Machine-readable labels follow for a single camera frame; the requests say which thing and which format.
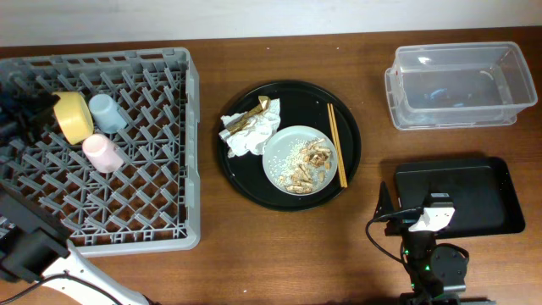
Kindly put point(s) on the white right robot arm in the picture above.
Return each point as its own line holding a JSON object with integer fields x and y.
{"x": 437, "y": 271}

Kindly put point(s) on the clear plastic waste bin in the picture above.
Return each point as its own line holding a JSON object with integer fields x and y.
{"x": 458, "y": 85}

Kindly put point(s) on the grey plastic dishwasher rack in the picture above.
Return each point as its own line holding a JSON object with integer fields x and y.
{"x": 152, "y": 202}

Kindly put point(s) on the grey plate with food scraps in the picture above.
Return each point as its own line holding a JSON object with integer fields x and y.
{"x": 300, "y": 160}

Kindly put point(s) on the white paper napkin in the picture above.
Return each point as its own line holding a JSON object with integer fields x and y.
{"x": 254, "y": 136}

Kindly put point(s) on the black rectangular tray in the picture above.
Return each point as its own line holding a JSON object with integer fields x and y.
{"x": 481, "y": 189}

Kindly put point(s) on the light blue plastic cup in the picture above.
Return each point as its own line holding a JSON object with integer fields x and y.
{"x": 105, "y": 111}

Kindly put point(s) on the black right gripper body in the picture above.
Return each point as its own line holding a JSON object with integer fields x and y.
{"x": 400, "y": 227}

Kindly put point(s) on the brown snack wrapper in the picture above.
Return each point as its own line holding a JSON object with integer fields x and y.
{"x": 241, "y": 120}

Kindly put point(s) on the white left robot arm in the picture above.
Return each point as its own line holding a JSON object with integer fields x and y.
{"x": 38, "y": 249}

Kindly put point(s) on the round black tray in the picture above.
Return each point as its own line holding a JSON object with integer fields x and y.
{"x": 301, "y": 103}

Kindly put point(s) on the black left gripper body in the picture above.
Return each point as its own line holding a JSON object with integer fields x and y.
{"x": 14, "y": 122}

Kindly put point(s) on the pink plastic cup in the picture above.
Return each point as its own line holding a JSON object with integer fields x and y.
{"x": 102, "y": 154}

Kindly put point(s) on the yellow plastic bowl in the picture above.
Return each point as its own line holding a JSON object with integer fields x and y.
{"x": 73, "y": 116}

